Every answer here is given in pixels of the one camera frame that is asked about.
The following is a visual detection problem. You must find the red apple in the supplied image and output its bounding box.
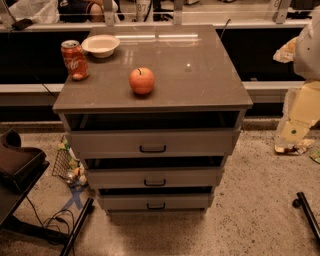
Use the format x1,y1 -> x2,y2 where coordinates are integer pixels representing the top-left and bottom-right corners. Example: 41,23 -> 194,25
129,67 -> 155,95

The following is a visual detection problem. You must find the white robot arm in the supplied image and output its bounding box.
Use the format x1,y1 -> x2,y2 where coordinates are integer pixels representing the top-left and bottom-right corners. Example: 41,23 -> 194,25
273,11 -> 320,154

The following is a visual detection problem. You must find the white paper bowl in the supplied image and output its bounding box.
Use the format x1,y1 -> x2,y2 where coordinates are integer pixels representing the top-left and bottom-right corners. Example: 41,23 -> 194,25
81,35 -> 120,58

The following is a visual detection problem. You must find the top grey drawer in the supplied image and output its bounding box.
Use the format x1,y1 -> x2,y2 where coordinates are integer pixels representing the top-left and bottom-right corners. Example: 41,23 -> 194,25
66,130 -> 240,159

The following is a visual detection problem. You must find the grey drawer cabinet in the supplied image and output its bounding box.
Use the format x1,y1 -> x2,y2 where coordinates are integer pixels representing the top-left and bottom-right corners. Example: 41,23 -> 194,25
53,25 -> 252,212

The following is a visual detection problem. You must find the middle grey drawer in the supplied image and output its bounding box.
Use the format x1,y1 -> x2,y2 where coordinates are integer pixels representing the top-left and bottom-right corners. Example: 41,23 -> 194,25
86,168 -> 224,189

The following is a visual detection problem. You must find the black stand leg left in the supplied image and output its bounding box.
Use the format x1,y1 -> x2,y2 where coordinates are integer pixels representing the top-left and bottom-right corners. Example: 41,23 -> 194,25
60,198 -> 94,256

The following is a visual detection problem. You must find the black stand leg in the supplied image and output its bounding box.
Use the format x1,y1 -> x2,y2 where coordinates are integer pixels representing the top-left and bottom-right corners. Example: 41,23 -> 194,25
60,198 -> 94,256
292,192 -> 320,246

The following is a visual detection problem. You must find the red cola can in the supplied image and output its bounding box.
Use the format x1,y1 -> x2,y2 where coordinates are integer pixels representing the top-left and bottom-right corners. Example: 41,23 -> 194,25
61,40 -> 89,81

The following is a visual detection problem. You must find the crumpled snack wrapper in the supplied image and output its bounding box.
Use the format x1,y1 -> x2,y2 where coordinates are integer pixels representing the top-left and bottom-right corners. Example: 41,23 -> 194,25
274,137 -> 314,155

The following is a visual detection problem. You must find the seated person in background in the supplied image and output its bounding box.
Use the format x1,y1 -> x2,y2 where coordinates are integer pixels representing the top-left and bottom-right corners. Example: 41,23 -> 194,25
58,0 -> 105,23

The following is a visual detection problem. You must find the green packet on floor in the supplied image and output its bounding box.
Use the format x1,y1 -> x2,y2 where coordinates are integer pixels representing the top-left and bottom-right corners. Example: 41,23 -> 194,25
310,150 -> 320,164

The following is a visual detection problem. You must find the black stand leg right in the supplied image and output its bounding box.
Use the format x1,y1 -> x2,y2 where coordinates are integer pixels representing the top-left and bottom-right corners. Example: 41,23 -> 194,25
292,192 -> 320,246

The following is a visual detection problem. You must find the white plastic bag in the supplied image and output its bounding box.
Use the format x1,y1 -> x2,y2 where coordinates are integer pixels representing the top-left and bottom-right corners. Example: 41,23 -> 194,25
9,0 -> 59,24

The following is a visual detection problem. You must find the black device on ledge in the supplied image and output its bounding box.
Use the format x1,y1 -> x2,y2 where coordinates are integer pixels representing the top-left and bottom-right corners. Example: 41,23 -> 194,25
12,18 -> 33,31

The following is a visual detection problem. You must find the wire mesh basket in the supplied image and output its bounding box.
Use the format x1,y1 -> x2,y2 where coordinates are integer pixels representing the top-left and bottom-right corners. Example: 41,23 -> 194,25
52,136 -> 87,187

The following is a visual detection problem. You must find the black floor cable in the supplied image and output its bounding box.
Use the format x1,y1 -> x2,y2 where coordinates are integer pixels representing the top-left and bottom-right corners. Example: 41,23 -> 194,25
25,195 -> 76,256

